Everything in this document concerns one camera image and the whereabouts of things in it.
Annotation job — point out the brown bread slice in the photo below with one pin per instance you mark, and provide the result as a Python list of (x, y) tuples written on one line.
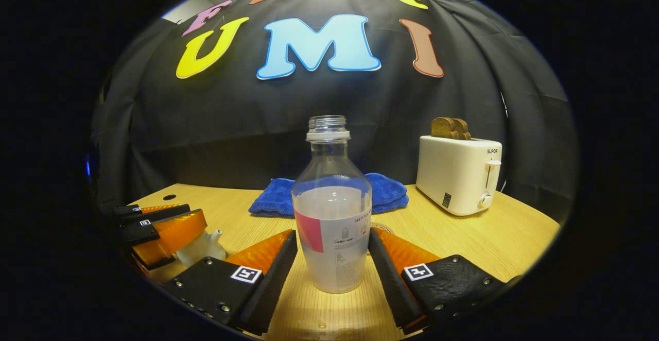
[(443, 127), (462, 129)]

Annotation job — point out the clear plastic water bottle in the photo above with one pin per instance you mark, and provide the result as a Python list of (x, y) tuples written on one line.
[(332, 227)]

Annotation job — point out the black backdrop cloth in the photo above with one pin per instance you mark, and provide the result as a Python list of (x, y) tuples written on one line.
[(257, 124)]

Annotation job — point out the white toaster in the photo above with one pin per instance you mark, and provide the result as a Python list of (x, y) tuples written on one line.
[(453, 176)]

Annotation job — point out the blue towel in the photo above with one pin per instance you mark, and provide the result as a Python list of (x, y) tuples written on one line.
[(273, 199)]

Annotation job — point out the round coaster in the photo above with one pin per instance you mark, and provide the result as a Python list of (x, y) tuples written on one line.
[(383, 226)]

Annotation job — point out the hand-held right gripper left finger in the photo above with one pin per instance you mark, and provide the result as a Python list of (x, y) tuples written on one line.
[(270, 289)]

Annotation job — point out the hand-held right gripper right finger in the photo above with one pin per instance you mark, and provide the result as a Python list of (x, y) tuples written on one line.
[(391, 284)]

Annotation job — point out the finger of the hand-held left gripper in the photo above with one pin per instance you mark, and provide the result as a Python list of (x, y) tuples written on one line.
[(165, 215), (139, 233)]

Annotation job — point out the white ceramic teacup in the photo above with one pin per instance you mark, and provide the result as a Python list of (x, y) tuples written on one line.
[(203, 251)]

